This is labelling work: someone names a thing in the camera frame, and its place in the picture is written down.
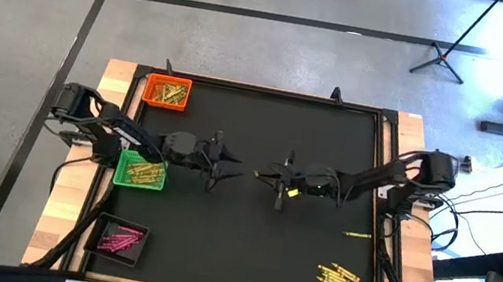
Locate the small black floor device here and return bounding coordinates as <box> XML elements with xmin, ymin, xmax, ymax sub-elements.
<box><xmin>459</xmin><ymin>154</ymin><xmax>476</xmax><ymax>175</ymax></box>

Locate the crayon pile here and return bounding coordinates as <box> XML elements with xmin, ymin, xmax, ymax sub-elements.
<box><xmin>125</xmin><ymin>167</ymin><xmax>152</xmax><ymax>180</ymax></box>
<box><xmin>162</xmin><ymin>87</ymin><xmax>181</xmax><ymax>102</ymax></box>

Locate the magenta crayon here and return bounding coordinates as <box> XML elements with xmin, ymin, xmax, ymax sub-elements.
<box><xmin>102</xmin><ymin>234</ymin><xmax>139</xmax><ymax>248</ymax></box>
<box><xmin>95</xmin><ymin>243</ymin><xmax>127</xmax><ymax>257</ymax></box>
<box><xmin>106</xmin><ymin>231</ymin><xmax>141</xmax><ymax>245</ymax></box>
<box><xmin>96</xmin><ymin>240</ymin><xmax>131</xmax><ymax>254</ymax></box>
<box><xmin>117</xmin><ymin>225</ymin><xmax>146</xmax><ymax>236</ymax></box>
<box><xmin>112</xmin><ymin>229</ymin><xmax>145</xmax><ymax>241</ymax></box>
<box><xmin>116</xmin><ymin>235</ymin><xmax>144</xmax><ymax>248</ymax></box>
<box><xmin>98</xmin><ymin>237</ymin><xmax>135</xmax><ymax>251</ymax></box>

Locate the orange plastic basket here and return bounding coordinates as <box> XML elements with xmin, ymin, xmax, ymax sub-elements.
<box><xmin>140</xmin><ymin>72</ymin><xmax>194</xmax><ymax>115</ymax></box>

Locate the green plastic basket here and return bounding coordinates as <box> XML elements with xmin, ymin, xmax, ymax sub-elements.
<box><xmin>111</xmin><ymin>147</ymin><xmax>170</xmax><ymax>193</ymax></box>

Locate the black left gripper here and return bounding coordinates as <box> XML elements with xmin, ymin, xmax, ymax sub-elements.
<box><xmin>155</xmin><ymin>121</ymin><xmax>251</xmax><ymax>199</ymax></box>

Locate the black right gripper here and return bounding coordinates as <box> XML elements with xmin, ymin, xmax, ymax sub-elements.
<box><xmin>248</xmin><ymin>145</ymin><xmax>346</xmax><ymax>220</ymax></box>

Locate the black tripod stand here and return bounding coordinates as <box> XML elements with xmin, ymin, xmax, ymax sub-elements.
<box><xmin>408</xmin><ymin>0</ymin><xmax>502</xmax><ymax>89</ymax></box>

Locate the black aluminium table frame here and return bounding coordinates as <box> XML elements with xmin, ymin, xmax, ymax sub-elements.
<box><xmin>76</xmin><ymin>50</ymin><xmax>421</xmax><ymax>282</ymax></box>

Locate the black plastic basket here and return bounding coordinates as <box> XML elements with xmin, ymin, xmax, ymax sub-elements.
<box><xmin>81</xmin><ymin>209</ymin><xmax>153</xmax><ymax>271</ymax></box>

